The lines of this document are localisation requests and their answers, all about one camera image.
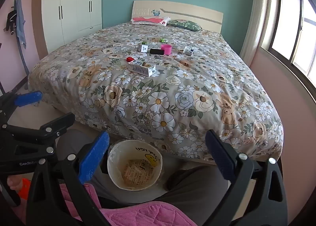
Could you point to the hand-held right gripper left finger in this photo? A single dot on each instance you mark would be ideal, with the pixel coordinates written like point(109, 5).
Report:
point(95, 152)

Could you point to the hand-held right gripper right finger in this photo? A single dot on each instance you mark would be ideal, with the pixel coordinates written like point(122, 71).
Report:
point(218, 153)

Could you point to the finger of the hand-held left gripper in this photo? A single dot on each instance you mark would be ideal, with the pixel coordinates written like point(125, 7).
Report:
point(59, 123)
point(27, 98)

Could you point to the white paper trash bucket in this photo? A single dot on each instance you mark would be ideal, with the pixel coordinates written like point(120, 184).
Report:
point(116, 150)

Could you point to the small red object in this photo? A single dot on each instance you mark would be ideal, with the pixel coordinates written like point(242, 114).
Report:
point(129, 59)

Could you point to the large white carton box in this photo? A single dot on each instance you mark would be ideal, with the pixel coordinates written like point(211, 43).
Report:
point(142, 68)

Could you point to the white striped small box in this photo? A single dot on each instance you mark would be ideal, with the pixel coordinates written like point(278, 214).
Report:
point(188, 50)

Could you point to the small white printed box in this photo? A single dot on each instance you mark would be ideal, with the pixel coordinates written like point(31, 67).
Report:
point(143, 48)

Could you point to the pink cloth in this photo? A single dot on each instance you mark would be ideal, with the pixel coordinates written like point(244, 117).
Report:
point(166, 48)

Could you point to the black foam cylinder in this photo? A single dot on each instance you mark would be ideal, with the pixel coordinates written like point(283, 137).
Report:
point(156, 52)

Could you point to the person's left hand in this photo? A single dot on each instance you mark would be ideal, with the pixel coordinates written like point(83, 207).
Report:
point(12, 182)

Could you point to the orange plastic object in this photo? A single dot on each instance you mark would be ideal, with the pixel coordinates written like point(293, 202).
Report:
point(24, 188)

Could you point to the bed with floral sheet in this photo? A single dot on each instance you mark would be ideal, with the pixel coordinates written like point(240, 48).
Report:
point(172, 92)

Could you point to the black hanging garment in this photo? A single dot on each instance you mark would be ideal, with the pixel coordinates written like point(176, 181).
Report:
point(11, 22)

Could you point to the blue hanging cloth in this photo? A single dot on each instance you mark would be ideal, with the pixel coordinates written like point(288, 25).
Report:
point(20, 18)

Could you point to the pink quilted garment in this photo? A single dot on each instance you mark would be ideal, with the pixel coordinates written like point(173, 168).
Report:
point(148, 216)

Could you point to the white wardrobe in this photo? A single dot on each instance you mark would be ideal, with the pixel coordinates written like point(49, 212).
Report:
point(69, 6)

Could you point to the green floral pillow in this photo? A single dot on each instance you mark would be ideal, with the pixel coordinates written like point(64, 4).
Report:
point(185, 24)

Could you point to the pink and white pillow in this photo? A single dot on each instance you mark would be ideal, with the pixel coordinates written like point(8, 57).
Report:
point(150, 20)

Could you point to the white curtain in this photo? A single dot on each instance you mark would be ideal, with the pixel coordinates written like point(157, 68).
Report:
point(254, 18)

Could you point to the beige wooden headboard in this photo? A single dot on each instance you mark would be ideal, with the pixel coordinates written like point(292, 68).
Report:
point(192, 13)

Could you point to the dark framed window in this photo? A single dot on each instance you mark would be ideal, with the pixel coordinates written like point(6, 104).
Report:
point(291, 31)

